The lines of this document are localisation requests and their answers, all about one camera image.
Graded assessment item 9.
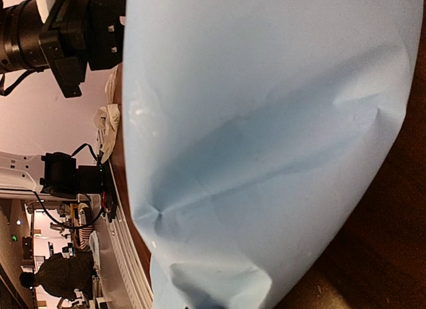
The blue wrapping paper sheet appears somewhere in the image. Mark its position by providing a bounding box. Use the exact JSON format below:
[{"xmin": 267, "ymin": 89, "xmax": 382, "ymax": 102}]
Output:
[{"xmin": 122, "ymin": 0, "xmax": 423, "ymax": 308}]

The cream ribbon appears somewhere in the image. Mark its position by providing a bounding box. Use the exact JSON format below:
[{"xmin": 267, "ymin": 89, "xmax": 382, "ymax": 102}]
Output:
[{"xmin": 93, "ymin": 65, "xmax": 122, "ymax": 164}]

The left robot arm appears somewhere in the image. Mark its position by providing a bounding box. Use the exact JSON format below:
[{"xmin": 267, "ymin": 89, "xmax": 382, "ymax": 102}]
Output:
[{"xmin": 1, "ymin": 0, "xmax": 126, "ymax": 209}]

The front aluminium rail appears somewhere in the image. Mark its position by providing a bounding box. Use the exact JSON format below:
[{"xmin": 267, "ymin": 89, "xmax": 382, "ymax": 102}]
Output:
[{"xmin": 97, "ymin": 163, "xmax": 152, "ymax": 308}]

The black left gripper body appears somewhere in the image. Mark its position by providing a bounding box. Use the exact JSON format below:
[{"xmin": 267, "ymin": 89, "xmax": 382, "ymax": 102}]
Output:
[{"xmin": 39, "ymin": 0, "xmax": 126, "ymax": 98}]

